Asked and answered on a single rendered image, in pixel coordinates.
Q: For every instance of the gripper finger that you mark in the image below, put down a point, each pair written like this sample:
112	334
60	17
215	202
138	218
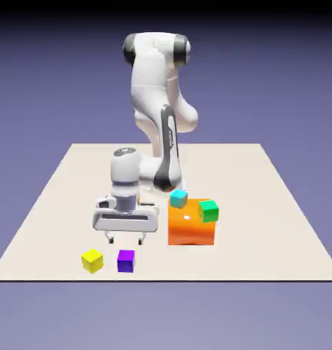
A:
110	237
141	238

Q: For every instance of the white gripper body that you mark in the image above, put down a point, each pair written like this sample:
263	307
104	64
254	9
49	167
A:
126	222

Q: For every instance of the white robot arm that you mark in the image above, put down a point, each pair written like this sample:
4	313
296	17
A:
149	87

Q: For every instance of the small purple cube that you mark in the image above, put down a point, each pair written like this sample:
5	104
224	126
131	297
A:
125	261

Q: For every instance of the small yellow cube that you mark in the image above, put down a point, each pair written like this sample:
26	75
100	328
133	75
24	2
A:
92	261

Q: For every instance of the small cyan cube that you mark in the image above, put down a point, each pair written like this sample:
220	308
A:
179	198

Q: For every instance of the small green cube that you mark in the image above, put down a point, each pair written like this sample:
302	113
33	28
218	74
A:
209	211

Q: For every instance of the large orange box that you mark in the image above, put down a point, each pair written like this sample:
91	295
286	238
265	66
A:
190	224

